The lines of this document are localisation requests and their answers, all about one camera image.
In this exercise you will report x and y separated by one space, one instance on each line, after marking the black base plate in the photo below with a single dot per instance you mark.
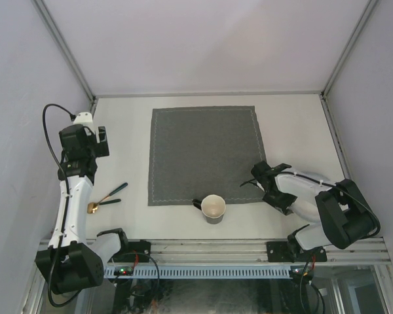
136 249
283 251

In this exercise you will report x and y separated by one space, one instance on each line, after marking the dark mug cream inside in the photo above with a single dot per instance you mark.
213 208

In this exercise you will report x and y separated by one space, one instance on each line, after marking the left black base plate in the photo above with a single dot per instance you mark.
136 249

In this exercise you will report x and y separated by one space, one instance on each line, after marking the gold spoon green handle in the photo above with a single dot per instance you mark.
93 206

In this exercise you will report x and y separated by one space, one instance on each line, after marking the blue slotted cable duct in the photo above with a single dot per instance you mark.
198 272

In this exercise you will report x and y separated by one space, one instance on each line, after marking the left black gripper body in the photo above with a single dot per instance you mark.
95 149

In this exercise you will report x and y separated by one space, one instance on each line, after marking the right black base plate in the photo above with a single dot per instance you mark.
283 251

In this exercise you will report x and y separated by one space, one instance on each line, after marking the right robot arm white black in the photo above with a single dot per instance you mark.
336 213

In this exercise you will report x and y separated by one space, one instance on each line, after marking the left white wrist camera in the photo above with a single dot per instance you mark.
85 119

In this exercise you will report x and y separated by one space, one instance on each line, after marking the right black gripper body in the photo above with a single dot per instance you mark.
280 200

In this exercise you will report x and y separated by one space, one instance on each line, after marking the aluminium front rail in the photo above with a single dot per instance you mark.
255 251

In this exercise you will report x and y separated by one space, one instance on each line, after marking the gold fork green handle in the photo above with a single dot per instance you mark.
110 202

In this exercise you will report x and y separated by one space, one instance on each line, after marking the white bowl plate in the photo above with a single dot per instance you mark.
306 208

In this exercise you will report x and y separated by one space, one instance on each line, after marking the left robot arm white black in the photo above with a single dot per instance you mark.
68 264

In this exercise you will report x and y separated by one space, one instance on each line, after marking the grey cloth napkin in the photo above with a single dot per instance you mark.
198 151

